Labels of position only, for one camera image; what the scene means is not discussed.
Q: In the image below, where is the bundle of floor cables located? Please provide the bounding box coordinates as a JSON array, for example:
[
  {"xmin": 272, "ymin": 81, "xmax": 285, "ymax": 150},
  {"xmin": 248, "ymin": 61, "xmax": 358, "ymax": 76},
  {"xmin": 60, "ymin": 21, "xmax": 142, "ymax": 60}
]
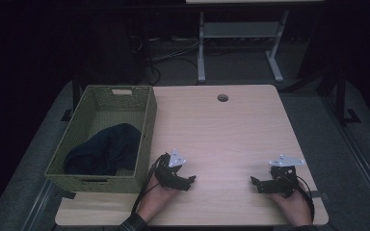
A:
[{"xmin": 129, "ymin": 34, "xmax": 204, "ymax": 87}]

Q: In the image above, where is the person's left hand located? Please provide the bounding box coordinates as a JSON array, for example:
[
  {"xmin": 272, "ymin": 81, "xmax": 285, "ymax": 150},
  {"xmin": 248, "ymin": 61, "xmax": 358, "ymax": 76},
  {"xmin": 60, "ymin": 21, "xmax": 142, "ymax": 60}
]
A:
[{"xmin": 136, "ymin": 174, "xmax": 181, "ymax": 224}]

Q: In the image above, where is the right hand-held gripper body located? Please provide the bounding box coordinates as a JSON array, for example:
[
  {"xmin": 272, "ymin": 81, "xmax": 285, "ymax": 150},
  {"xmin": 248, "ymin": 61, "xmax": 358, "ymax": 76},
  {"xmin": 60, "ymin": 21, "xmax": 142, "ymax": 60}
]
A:
[{"xmin": 263, "ymin": 154, "xmax": 306, "ymax": 198}]

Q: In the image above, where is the aluminium floor rail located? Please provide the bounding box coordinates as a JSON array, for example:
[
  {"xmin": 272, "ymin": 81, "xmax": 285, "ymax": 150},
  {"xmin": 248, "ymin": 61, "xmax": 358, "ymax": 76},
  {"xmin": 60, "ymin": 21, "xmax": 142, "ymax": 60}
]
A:
[
  {"xmin": 321, "ymin": 95, "xmax": 370, "ymax": 223},
  {"xmin": 21, "ymin": 179, "xmax": 56, "ymax": 231}
]

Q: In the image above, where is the white metal desk frame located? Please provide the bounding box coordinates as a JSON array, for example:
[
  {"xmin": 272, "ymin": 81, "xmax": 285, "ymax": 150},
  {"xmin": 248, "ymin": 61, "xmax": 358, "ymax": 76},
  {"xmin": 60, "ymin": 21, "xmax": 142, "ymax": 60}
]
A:
[{"xmin": 197, "ymin": 9, "xmax": 291, "ymax": 85}]

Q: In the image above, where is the right hand-held gripper black cable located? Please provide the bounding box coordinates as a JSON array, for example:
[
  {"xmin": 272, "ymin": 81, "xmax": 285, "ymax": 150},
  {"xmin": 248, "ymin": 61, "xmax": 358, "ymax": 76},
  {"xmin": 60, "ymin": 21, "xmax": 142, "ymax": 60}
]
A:
[{"xmin": 295, "ymin": 174, "xmax": 316, "ymax": 223}]

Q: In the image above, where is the left hand-held gripper black cable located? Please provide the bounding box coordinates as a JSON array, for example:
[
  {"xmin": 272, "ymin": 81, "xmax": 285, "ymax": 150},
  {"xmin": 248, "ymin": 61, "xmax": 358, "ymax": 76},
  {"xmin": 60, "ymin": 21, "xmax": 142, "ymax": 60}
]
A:
[{"xmin": 130, "ymin": 157, "xmax": 163, "ymax": 216}]

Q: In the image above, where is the black tape strip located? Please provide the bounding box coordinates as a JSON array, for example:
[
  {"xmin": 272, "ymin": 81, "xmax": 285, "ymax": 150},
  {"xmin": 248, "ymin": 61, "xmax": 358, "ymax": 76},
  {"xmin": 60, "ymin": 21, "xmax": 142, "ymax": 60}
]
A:
[
  {"xmin": 304, "ymin": 190, "xmax": 330, "ymax": 201},
  {"xmin": 55, "ymin": 189, "xmax": 77, "ymax": 200}
]

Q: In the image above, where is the dark navy garment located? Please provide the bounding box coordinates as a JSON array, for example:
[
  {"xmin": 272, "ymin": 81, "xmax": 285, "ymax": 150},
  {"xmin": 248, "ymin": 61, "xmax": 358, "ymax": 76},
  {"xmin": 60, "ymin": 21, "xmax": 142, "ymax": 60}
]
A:
[{"xmin": 63, "ymin": 122, "xmax": 143, "ymax": 177}]

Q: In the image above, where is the green woven basket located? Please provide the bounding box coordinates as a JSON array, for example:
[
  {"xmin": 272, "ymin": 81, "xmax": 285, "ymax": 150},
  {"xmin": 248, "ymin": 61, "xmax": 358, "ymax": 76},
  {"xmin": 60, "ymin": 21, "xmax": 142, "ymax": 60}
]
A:
[{"xmin": 43, "ymin": 84, "xmax": 158, "ymax": 194}]

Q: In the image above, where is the hand-held gripper black cable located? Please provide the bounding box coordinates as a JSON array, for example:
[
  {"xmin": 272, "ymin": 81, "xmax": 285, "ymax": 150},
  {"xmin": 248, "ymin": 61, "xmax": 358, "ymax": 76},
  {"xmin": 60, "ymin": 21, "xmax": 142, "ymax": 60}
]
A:
[
  {"xmin": 295, "ymin": 174, "xmax": 316, "ymax": 223},
  {"xmin": 130, "ymin": 157, "xmax": 163, "ymax": 216}
]

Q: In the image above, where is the black metal post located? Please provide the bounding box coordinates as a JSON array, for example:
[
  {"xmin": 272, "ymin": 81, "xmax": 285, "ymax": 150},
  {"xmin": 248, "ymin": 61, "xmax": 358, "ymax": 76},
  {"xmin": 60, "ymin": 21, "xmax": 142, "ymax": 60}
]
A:
[
  {"xmin": 60, "ymin": 76, "xmax": 81, "ymax": 123},
  {"xmin": 334, "ymin": 68, "xmax": 362, "ymax": 127}
]

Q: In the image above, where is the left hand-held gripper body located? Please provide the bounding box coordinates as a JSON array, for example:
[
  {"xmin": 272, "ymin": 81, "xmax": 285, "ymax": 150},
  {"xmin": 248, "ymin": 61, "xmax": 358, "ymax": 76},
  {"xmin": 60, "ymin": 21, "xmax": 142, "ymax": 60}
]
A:
[{"xmin": 153, "ymin": 148, "xmax": 190, "ymax": 191}]

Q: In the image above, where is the person's right hand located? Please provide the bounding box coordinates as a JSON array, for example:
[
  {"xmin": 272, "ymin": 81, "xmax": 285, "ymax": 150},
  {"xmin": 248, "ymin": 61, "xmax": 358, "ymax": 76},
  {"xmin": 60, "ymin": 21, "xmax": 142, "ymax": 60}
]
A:
[{"xmin": 269, "ymin": 182, "xmax": 314, "ymax": 227}]

